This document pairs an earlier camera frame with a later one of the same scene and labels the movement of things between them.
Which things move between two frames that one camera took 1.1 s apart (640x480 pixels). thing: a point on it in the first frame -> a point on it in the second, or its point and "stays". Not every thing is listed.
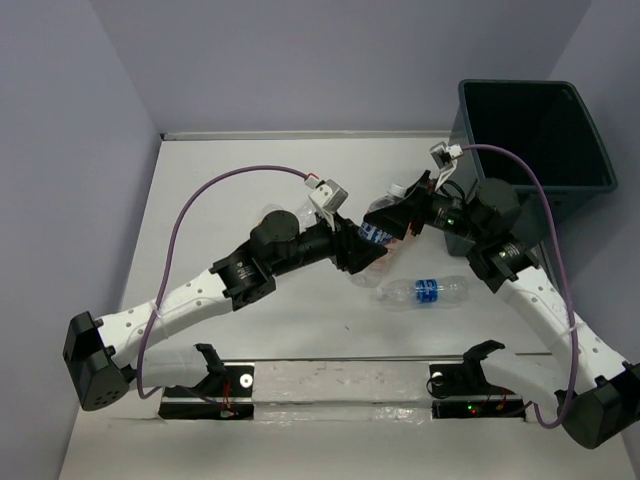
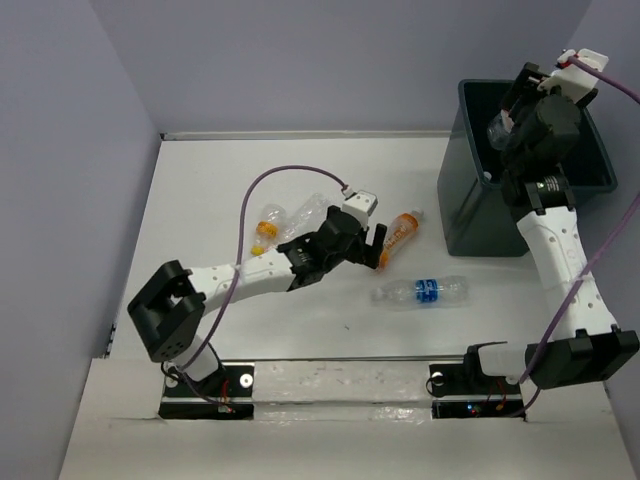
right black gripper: [414, 209] -> [526, 86]
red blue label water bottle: [374, 274] -> [499, 130]
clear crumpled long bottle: [306, 216] stays
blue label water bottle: [407, 294] stays
